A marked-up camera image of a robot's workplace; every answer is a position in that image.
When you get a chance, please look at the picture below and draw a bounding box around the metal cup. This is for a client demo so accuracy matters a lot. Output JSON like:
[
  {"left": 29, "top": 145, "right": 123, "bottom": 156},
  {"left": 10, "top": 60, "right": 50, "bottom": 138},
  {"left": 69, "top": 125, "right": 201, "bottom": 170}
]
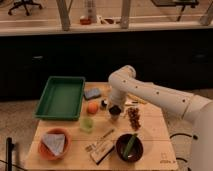
[{"left": 110, "top": 114, "right": 120, "bottom": 122}]

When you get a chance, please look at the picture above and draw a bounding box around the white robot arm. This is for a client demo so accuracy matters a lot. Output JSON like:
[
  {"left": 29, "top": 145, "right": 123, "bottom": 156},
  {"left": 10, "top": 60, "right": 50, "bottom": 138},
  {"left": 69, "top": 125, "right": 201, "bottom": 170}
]
[{"left": 108, "top": 65, "right": 213, "bottom": 171}]

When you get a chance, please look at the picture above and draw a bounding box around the green plastic tray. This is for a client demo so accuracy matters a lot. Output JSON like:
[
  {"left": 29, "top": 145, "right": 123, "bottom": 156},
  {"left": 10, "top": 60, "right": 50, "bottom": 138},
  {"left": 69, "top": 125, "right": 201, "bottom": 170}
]
[{"left": 35, "top": 76, "right": 85, "bottom": 121}]

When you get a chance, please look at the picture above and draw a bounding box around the orange fruit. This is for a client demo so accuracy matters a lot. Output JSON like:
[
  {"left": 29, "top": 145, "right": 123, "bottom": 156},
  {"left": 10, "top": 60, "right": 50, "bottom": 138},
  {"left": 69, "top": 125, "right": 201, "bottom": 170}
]
[{"left": 87, "top": 101, "right": 99, "bottom": 114}]

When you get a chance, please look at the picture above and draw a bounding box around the blue sponge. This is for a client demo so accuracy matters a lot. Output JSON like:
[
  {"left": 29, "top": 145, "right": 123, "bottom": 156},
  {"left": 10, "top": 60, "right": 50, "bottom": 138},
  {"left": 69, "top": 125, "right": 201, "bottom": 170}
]
[{"left": 84, "top": 88, "right": 101, "bottom": 100}]

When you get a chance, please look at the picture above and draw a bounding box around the green translucent cup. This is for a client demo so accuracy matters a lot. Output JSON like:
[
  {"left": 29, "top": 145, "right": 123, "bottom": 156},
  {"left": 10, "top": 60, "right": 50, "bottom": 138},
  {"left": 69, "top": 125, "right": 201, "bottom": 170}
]
[{"left": 80, "top": 117, "right": 93, "bottom": 133}]

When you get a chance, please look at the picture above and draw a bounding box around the green stick in bowl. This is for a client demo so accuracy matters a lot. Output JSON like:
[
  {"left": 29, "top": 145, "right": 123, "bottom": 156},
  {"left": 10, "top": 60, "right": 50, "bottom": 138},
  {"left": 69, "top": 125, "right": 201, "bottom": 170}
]
[{"left": 123, "top": 133, "right": 137, "bottom": 160}]

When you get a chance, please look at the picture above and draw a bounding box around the metal fork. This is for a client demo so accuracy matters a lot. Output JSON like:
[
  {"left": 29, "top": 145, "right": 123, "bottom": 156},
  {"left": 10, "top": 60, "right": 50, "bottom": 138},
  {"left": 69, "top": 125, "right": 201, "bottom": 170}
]
[{"left": 85, "top": 129, "right": 114, "bottom": 152}]

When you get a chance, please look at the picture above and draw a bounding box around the dark brown bowl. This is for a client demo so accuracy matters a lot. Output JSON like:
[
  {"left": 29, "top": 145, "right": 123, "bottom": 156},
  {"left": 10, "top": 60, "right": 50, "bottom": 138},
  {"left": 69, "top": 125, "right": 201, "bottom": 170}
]
[{"left": 116, "top": 134, "right": 143, "bottom": 163}]

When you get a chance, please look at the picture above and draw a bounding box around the grey folded cloth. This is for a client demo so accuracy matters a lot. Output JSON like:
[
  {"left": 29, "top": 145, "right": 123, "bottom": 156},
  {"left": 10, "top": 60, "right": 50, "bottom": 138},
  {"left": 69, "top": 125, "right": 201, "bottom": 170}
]
[{"left": 42, "top": 134, "right": 65, "bottom": 156}]

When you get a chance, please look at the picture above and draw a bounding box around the red object on shelf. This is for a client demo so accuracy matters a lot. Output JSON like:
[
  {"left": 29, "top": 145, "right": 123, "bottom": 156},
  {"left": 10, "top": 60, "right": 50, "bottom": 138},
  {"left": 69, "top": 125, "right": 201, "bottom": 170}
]
[{"left": 80, "top": 18, "right": 92, "bottom": 25}]

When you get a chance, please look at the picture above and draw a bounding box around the black office chair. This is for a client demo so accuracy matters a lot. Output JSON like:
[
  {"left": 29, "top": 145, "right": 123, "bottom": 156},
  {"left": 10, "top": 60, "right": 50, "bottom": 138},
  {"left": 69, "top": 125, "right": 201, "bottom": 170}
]
[{"left": 8, "top": 0, "right": 43, "bottom": 16}]

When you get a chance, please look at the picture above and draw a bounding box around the black floor cable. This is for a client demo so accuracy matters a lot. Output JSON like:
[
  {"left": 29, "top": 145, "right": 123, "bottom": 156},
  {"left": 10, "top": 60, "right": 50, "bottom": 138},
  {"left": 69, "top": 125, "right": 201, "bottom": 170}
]
[{"left": 169, "top": 132, "right": 199, "bottom": 171}]

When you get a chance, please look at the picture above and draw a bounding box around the black stand post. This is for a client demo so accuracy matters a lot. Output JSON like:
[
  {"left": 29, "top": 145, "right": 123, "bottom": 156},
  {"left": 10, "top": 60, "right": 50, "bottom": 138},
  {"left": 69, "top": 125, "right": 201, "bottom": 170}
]
[{"left": 6, "top": 137, "right": 15, "bottom": 171}]

